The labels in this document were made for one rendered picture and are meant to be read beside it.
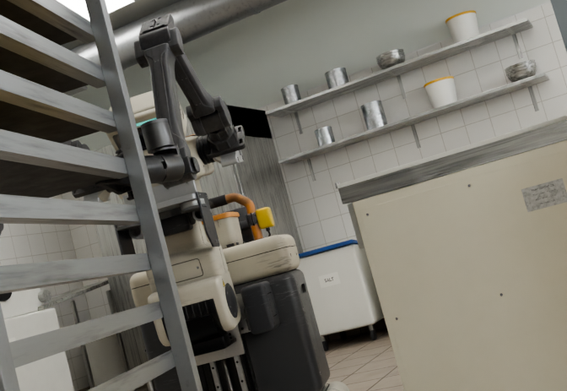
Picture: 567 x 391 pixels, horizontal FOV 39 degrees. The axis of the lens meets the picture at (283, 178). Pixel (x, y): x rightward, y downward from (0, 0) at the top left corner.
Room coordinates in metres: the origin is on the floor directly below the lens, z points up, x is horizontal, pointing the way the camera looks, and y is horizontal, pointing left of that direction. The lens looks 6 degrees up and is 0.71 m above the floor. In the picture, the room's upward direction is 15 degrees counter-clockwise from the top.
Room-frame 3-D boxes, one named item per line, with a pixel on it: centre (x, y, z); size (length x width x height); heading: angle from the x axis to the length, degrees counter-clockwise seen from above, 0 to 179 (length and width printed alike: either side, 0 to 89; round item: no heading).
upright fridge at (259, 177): (6.65, 0.82, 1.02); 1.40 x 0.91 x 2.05; 66
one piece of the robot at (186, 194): (2.27, 0.36, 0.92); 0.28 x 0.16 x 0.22; 81
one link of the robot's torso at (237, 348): (2.39, 0.28, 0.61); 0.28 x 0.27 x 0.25; 81
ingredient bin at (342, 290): (6.33, -0.24, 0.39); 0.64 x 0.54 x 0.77; 159
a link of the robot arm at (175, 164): (1.60, 0.23, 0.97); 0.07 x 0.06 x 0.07; 141
